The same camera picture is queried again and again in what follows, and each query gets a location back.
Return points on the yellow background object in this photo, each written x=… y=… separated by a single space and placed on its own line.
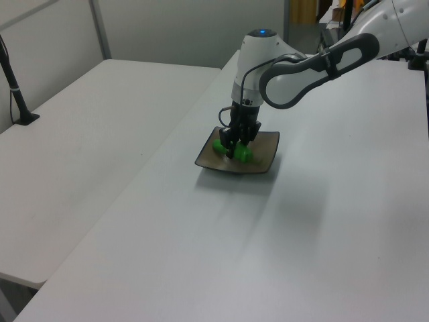
x=303 y=11

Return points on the black background pole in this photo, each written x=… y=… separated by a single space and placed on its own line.
x=348 y=13

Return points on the green chili pepper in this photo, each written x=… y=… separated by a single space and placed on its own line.
x=246 y=156

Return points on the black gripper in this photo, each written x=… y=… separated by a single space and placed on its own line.
x=246 y=115

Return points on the grey metal partition post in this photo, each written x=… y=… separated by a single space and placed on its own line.
x=287 y=20
x=100 y=30

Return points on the black camera stand, white band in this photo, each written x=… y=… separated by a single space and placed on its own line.
x=16 y=97

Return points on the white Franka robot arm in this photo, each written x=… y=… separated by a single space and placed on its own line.
x=291 y=80

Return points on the brown square ceramic plate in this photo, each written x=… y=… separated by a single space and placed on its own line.
x=264 y=147

